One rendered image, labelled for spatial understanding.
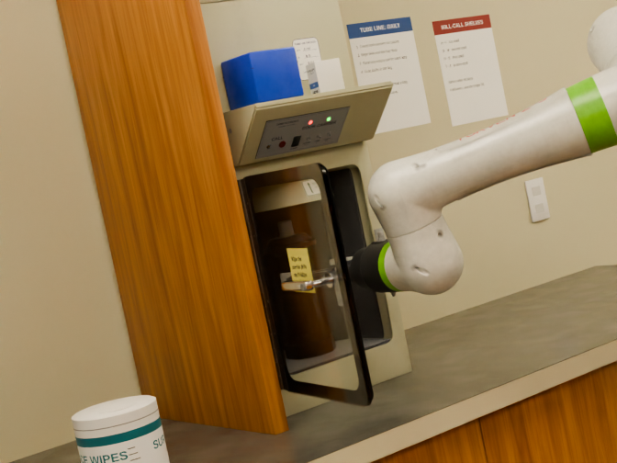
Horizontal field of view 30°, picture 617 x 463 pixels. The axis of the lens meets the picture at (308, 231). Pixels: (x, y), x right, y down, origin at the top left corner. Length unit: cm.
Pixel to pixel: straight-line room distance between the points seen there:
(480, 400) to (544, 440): 21
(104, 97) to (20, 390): 60
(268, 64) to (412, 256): 43
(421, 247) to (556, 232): 141
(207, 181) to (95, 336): 54
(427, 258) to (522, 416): 41
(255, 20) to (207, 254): 45
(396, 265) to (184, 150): 44
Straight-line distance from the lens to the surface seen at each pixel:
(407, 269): 191
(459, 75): 307
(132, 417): 174
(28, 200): 238
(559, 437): 223
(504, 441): 213
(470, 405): 203
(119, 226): 235
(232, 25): 215
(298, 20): 224
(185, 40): 202
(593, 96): 185
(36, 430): 239
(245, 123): 204
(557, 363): 218
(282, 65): 206
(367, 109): 219
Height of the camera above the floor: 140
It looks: 4 degrees down
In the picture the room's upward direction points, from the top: 12 degrees counter-clockwise
